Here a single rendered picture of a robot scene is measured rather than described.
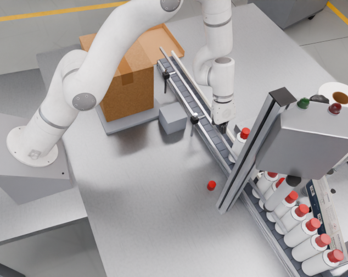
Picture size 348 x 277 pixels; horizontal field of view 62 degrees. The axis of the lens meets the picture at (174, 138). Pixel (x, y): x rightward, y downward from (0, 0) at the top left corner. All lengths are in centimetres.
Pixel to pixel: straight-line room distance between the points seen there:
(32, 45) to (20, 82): 166
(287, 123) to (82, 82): 58
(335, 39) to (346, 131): 321
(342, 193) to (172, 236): 73
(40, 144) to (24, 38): 242
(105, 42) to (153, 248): 74
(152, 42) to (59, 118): 96
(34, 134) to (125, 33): 49
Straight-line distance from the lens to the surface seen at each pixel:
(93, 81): 91
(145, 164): 129
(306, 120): 69
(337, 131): 71
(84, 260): 204
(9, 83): 175
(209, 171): 130
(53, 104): 104
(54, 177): 119
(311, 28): 392
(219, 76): 112
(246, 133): 112
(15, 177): 114
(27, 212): 130
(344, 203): 139
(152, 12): 81
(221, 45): 101
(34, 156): 116
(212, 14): 94
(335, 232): 113
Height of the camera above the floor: 196
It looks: 56 degrees down
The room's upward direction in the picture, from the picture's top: 6 degrees clockwise
